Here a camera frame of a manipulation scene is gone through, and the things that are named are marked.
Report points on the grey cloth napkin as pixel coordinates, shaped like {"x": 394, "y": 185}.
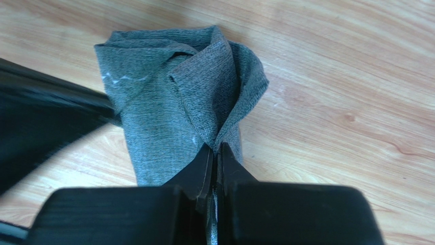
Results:
{"x": 175, "y": 91}

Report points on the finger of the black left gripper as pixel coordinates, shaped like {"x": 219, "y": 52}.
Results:
{"x": 40, "y": 115}

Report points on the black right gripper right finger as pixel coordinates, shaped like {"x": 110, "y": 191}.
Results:
{"x": 254, "y": 212}

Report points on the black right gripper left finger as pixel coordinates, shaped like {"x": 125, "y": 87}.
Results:
{"x": 173, "y": 213}

